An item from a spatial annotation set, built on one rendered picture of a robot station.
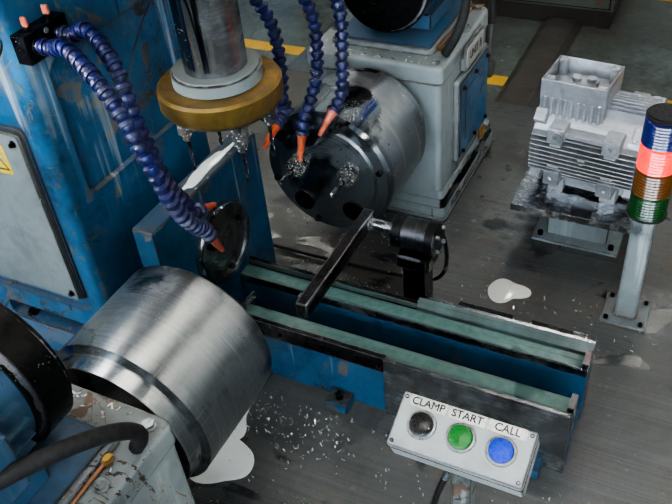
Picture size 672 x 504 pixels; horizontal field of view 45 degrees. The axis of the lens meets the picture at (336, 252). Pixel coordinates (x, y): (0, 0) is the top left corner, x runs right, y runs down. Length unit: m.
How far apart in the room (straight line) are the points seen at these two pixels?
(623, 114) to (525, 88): 2.28
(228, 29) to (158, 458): 0.55
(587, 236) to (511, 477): 0.80
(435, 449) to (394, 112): 0.68
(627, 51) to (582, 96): 2.73
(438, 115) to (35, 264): 0.78
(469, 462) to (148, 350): 0.41
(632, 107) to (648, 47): 2.76
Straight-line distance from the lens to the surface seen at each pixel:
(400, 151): 1.44
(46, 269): 1.40
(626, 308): 1.53
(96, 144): 1.29
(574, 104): 1.53
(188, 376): 1.03
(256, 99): 1.12
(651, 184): 1.35
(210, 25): 1.10
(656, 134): 1.30
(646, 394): 1.43
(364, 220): 1.36
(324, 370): 1.36
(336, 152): 1.42
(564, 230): 1.69
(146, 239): 1.24
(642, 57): 4.20
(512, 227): 1.72
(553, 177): 1.57
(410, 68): 1.55
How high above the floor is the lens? 1.87
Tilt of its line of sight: 40 degrees down
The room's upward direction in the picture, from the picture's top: 6 degrees counter-clockwise
